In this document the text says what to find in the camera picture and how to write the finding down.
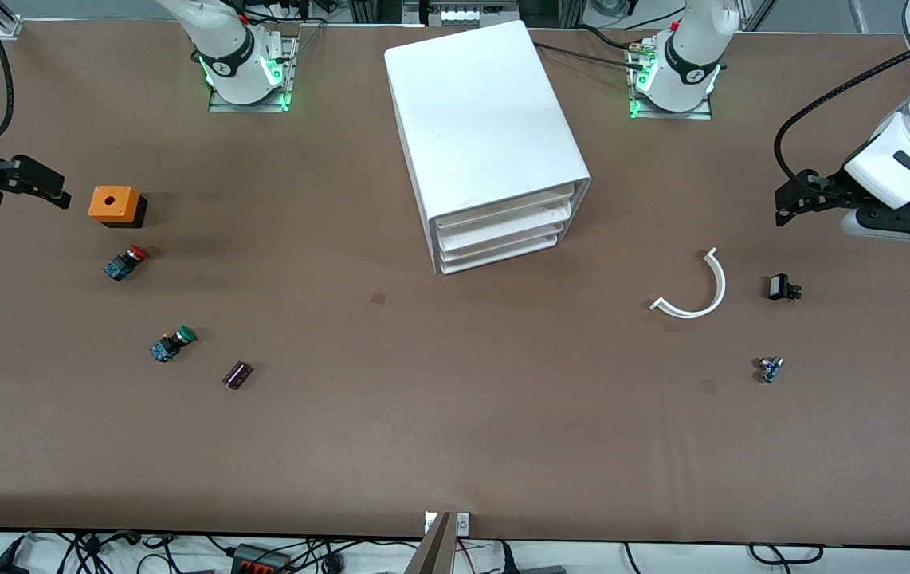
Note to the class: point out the brown wooden beam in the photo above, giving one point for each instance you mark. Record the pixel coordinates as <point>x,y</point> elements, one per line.
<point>431,550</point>

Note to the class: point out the orange button box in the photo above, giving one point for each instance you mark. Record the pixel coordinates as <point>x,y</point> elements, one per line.
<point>108,201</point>

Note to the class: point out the white topmost drawer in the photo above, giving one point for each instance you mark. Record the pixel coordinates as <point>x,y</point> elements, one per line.
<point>503,209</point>

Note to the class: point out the white table edge bracket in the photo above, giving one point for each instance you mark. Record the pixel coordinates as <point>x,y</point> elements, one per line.
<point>463,524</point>

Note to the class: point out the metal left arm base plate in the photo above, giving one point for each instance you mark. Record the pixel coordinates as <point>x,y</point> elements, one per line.
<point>638,108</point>

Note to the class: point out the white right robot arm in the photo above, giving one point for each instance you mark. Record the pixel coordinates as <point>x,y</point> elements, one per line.
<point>224,44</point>

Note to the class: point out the red push button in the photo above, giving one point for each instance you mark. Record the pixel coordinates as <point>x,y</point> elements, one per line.
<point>124,263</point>

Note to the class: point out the dark maroon capacitor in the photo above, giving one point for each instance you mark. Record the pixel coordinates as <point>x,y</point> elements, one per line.
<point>237,375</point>

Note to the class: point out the white middle drawer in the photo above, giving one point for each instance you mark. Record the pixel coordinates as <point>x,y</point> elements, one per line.
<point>503,229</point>

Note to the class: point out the white lowest drawer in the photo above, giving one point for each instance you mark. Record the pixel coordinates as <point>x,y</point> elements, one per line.
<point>503,249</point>

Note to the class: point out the green push button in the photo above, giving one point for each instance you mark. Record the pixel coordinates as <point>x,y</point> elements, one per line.
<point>172,344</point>

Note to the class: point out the white curved plastic piece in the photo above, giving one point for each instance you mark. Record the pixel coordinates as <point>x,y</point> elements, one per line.
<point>718,287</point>

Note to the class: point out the grey terminal block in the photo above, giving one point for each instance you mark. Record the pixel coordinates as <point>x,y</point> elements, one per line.
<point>463,12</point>

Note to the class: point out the small blue potentiometer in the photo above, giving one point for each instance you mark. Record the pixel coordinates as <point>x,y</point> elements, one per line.
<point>770,369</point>

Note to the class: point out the aluminium frame post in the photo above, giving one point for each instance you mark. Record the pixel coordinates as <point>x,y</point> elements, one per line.
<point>5,24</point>

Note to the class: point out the white drawer cabinet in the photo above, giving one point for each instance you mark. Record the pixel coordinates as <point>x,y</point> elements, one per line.
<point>479,119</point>

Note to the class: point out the small black sensor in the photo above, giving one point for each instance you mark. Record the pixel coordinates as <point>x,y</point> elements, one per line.
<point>780,287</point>

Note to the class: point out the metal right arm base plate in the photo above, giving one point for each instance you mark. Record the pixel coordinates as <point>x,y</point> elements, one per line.
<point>284,88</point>

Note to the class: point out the black power strip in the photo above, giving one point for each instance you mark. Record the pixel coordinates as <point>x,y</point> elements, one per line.
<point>260,558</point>

